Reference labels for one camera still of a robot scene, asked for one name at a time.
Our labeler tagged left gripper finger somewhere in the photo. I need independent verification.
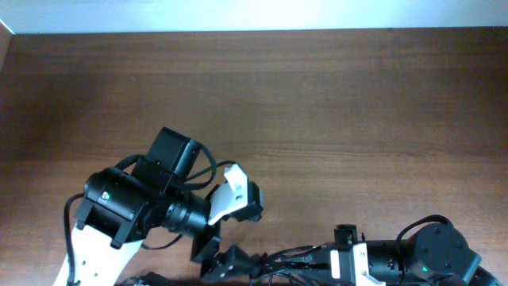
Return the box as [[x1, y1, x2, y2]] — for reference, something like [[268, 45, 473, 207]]
[[224, 245, 256, 266], [200, 252, 238, 278]]

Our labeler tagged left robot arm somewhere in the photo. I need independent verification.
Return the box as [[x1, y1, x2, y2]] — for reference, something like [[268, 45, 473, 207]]
[[55, 128, 264, 285]]

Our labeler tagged left camera cable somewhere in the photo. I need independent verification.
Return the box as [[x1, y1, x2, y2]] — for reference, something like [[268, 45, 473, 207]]
[[63, 192, 87, 286]]

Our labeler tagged black USB cable thin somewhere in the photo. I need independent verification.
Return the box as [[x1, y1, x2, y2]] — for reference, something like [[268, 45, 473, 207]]
[[264, 245, 314, 262]]

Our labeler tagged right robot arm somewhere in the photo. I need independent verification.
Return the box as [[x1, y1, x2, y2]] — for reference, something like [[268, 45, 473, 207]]
[[308, 222, 501, 286]]

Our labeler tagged black USB cable thick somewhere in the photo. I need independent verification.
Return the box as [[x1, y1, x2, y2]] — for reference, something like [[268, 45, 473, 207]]
[[248, 253, 319, 286]]

